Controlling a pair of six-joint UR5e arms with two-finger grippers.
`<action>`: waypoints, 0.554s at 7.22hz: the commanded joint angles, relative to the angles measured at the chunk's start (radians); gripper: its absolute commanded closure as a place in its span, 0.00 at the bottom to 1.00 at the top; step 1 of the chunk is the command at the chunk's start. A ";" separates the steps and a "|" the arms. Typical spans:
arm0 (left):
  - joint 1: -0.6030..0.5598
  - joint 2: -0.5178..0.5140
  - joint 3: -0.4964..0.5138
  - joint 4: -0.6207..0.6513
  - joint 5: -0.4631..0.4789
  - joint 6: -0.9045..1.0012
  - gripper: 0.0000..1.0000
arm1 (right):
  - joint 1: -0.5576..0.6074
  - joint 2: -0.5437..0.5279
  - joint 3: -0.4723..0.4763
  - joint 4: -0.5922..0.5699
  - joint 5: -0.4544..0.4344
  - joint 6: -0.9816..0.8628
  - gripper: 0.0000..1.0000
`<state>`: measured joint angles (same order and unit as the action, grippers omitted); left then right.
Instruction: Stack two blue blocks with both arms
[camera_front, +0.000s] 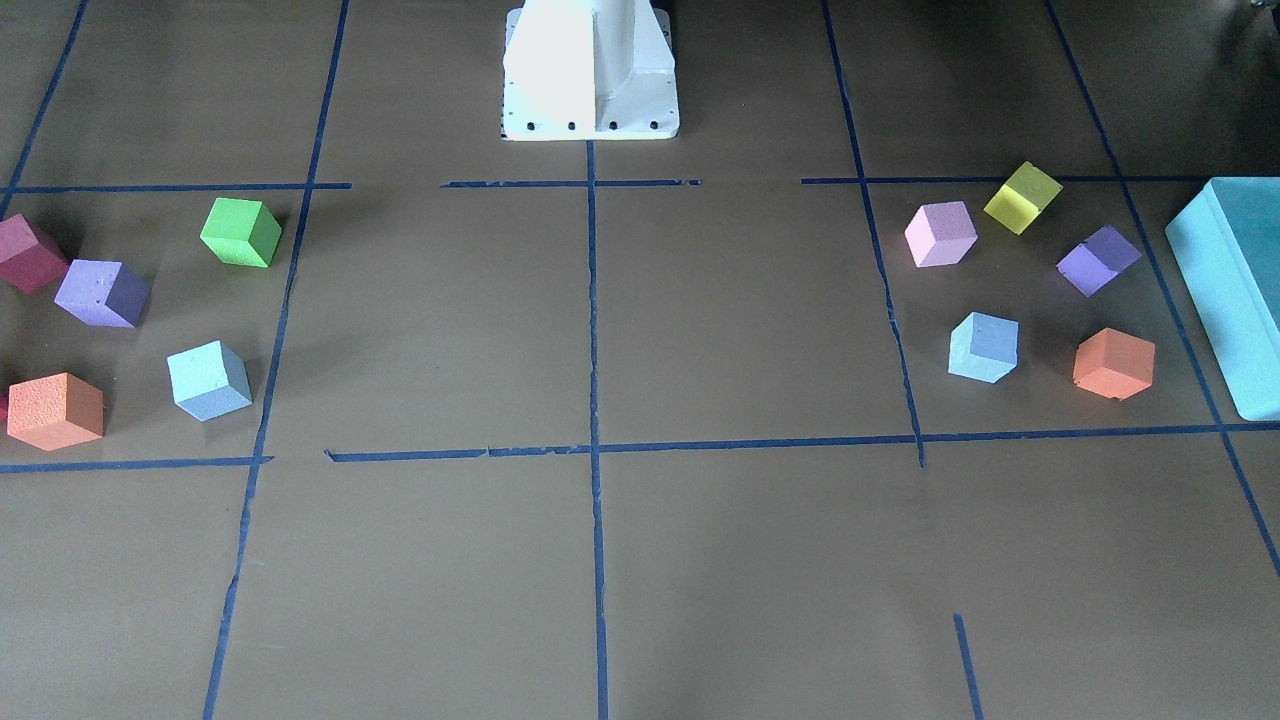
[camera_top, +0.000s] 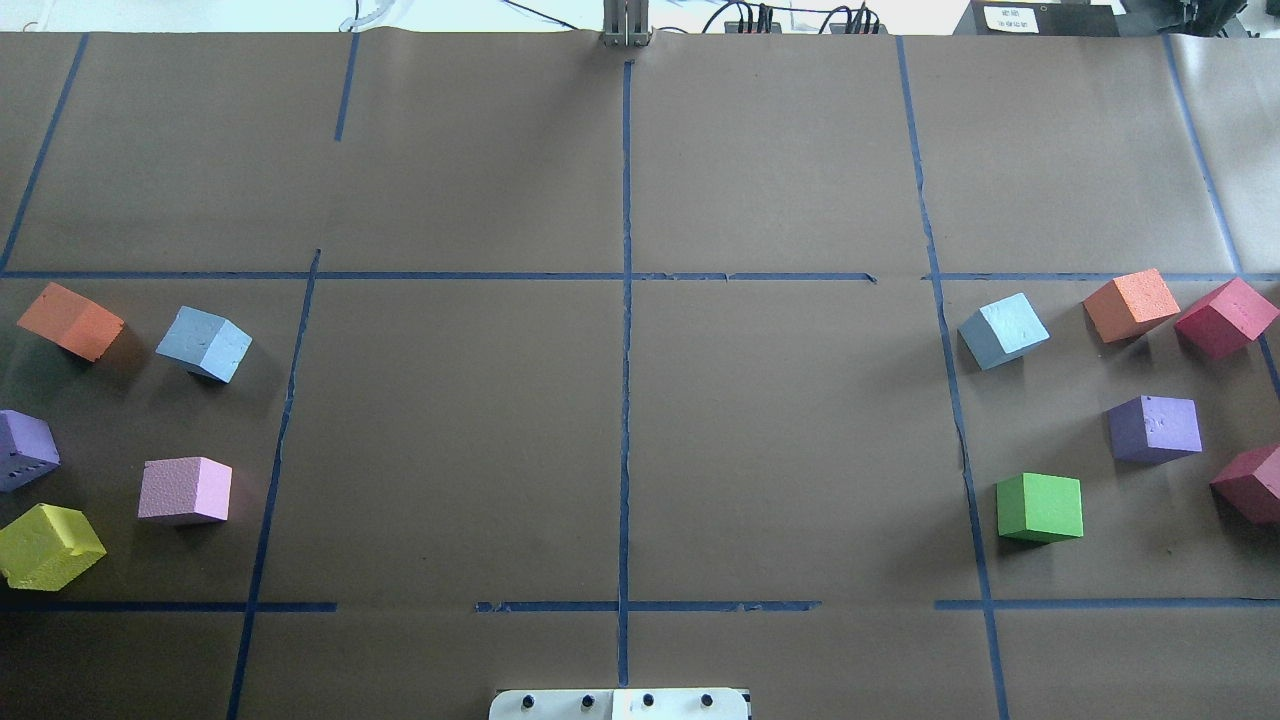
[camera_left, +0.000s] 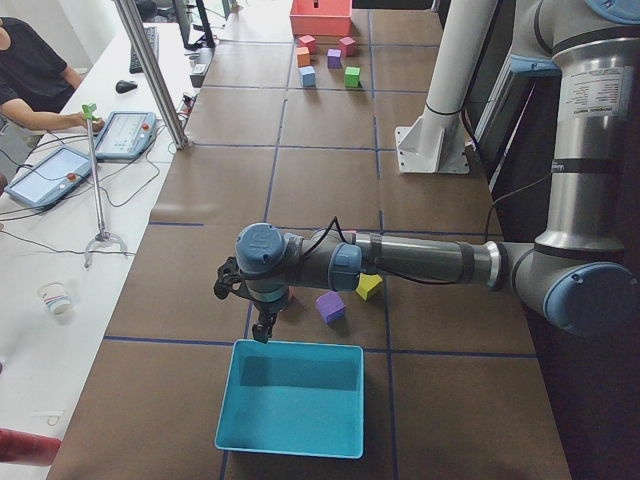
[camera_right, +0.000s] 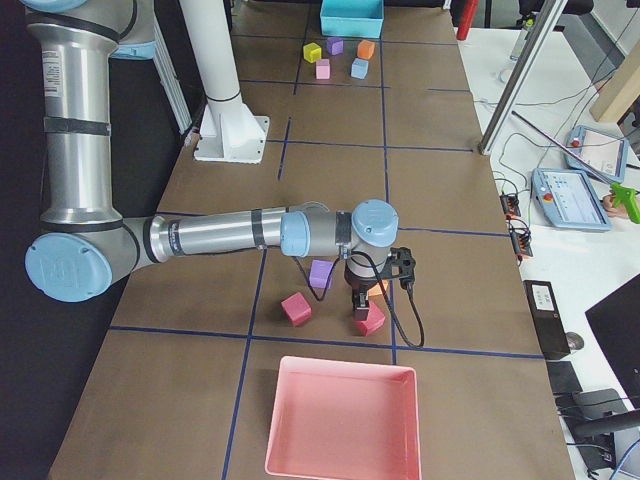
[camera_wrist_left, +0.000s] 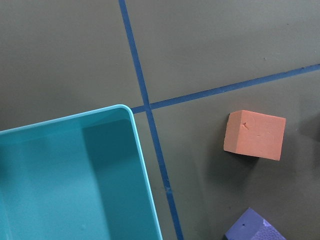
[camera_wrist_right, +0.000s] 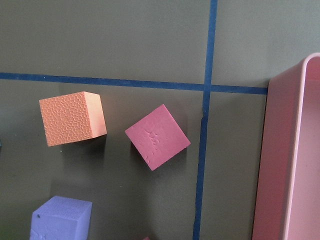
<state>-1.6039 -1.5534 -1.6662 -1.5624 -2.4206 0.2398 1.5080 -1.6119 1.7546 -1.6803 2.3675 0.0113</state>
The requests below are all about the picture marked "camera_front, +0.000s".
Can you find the light blue block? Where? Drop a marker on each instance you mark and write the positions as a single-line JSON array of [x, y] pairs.
[[984, 347], [209, 381]]

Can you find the pink foam block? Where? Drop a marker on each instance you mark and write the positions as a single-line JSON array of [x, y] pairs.
[[941, 233]]

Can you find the yellow foam block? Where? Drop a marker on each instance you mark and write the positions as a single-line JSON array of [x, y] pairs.
[[1022, 198]]

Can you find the green foam block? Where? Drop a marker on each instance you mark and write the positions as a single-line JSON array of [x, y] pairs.
[[241, 232]]

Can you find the purple foam block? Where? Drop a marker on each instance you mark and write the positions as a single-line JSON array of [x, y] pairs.
[[1098, 260], [103, 293]]

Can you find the teal plastic bin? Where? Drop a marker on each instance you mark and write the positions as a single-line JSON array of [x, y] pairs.
[[1226, 242]]

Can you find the red foam block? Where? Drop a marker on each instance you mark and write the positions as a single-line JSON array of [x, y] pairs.
[[30, 259]]

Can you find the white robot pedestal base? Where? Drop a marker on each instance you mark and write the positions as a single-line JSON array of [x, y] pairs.
[[589, 70]]

